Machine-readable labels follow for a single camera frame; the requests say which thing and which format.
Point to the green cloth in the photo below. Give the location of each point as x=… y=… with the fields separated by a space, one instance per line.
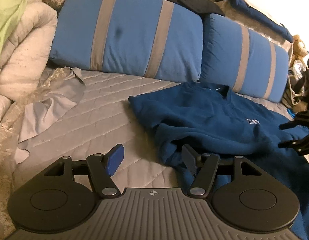
x=9 y=12

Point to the clear plastic bag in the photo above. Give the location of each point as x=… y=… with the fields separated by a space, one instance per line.
x=297 y=68

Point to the white comforter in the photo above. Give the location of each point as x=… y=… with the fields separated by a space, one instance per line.
x=19 y=55

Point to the white lace fabric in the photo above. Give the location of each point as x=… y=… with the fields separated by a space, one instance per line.
x=55 y=77

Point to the black bag with clutter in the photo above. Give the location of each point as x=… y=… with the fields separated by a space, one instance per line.
x=307 y=90

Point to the navy blue garment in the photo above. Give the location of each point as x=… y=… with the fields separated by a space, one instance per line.
x=257 y=12

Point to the brown teddy bear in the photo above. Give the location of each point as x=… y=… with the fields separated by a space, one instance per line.
x=300 y=47

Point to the grey furry blanket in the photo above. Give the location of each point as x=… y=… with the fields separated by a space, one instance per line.
x=244 y=17

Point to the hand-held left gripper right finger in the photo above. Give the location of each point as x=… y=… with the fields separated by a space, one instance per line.
x=190 y=161

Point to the blue grey-striped pillow with stain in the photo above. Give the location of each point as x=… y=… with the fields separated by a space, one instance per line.
x=129 y=35

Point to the blue sweatshirt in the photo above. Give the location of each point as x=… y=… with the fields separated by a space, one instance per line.
x=219 y=127

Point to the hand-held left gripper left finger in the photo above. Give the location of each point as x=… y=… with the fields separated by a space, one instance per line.
x=115 y=160

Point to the grey cloth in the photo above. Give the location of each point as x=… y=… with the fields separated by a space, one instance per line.
x=57 y=102

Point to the grey quilted bedspread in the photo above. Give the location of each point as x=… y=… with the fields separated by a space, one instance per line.
x=94 y=120

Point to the striped canvas tote bag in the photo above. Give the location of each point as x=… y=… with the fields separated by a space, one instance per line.
x=288 y=95

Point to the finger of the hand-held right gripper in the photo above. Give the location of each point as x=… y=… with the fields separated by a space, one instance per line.
x=293 y=124
x=290 y=143

